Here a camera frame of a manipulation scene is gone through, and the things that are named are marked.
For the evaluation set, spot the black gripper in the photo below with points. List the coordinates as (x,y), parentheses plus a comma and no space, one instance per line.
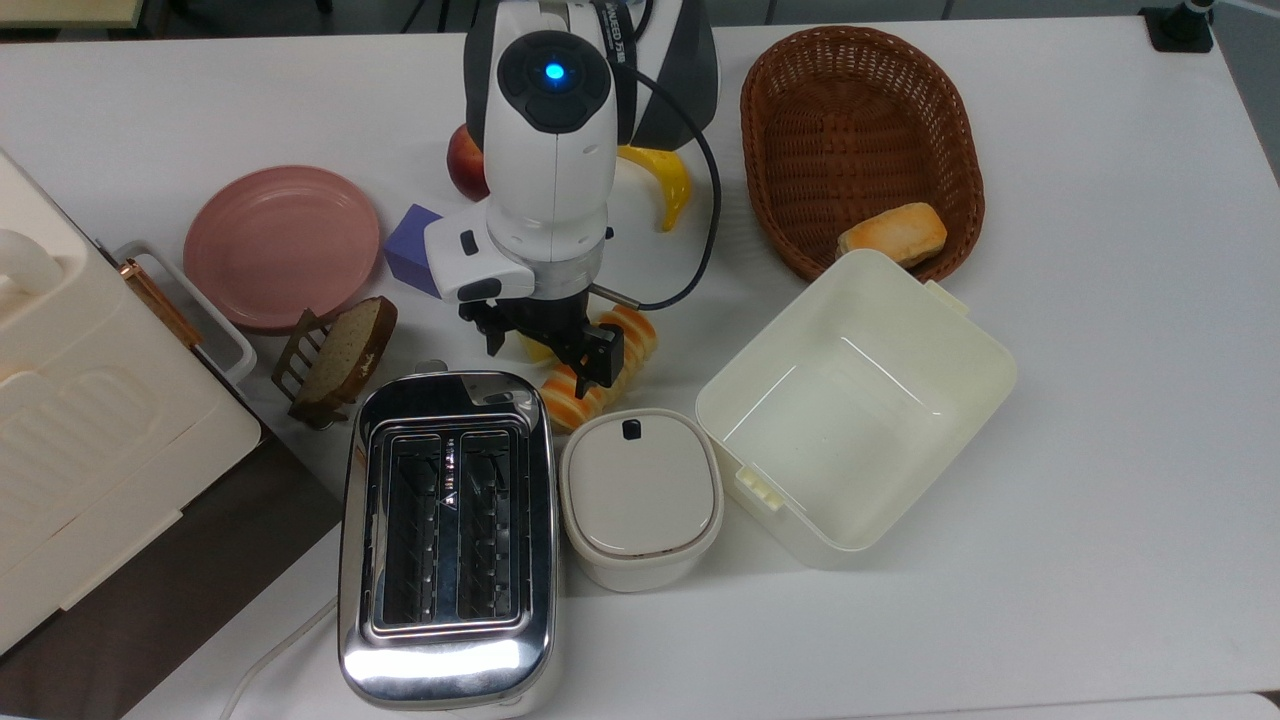
(535,315)

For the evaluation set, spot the long striped bread loaf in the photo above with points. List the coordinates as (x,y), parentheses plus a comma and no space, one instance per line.
(638,338)

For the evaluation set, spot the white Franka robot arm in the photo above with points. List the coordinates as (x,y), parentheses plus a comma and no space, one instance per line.
(550,170)

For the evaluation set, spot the brown bread slice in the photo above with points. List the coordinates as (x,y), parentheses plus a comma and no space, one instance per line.
(350,350)

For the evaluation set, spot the small square bread roll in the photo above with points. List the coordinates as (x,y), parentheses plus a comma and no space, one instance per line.
(895,235)

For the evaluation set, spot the brown wicker basket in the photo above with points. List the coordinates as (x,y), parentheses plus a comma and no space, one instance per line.
(850,130)

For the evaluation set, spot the small cream lidded container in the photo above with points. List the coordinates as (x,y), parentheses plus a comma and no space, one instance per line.
(640,490)

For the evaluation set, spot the purple foam cube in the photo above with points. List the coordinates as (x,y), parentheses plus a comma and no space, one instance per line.
(410,250)

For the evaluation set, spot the red apple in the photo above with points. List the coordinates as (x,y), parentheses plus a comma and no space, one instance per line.
(465,165)

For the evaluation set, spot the yellow toy banana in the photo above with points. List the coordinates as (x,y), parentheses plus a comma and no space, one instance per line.
(675,190)

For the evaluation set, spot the wooden toast rack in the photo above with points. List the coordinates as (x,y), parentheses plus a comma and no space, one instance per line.
(295,365)

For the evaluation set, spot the pink plate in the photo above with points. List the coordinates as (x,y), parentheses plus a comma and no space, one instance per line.
(280,245)

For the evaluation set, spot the open cream plastic box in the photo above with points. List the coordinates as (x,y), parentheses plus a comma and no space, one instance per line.
(850,420)

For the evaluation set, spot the silver two-slot toaster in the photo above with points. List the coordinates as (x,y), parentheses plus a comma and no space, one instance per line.
(445,660)

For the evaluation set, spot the dark brown cabinet base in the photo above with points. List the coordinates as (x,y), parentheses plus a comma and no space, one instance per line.
(200,580)

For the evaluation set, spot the light wooden desk edge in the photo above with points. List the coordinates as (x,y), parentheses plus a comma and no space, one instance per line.
(60,12)

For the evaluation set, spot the black camera stand base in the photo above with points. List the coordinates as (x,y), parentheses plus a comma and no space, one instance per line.
(1178,30)

